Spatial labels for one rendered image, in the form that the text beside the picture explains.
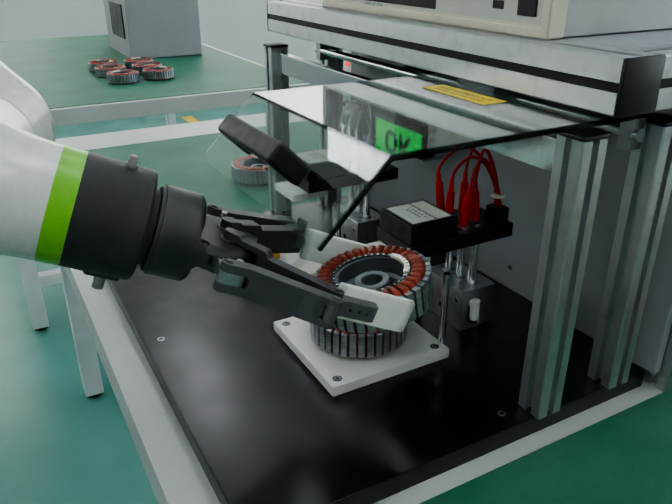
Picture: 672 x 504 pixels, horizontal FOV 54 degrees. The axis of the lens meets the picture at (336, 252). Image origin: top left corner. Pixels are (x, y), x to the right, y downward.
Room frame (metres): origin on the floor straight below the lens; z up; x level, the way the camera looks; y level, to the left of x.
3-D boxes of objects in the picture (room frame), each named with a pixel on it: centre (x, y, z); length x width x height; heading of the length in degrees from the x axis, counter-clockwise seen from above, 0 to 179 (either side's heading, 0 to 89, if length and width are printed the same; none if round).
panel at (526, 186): (0.88, -0.19, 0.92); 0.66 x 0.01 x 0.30; 29
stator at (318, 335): (0.65, -0.03, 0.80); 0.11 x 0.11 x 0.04
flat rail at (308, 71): (0.80, -0.05, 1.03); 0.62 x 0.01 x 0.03; 29
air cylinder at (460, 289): (0.72, -0.15, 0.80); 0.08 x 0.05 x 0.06; 29
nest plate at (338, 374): (0.65, -0.03, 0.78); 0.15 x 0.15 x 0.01; 29
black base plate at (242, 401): (0.76, 0.02, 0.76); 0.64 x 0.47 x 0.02; 29
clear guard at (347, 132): (0.58, -0.07, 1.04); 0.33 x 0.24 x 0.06; 119
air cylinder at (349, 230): (0.93, -0.04, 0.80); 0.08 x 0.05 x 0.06; 29
